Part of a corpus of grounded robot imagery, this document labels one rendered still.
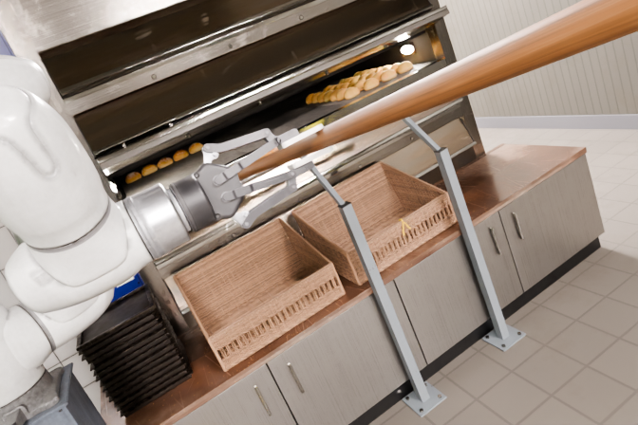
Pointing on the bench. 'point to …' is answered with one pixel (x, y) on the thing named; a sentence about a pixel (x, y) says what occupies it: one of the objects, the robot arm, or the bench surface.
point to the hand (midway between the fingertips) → (305, 147)
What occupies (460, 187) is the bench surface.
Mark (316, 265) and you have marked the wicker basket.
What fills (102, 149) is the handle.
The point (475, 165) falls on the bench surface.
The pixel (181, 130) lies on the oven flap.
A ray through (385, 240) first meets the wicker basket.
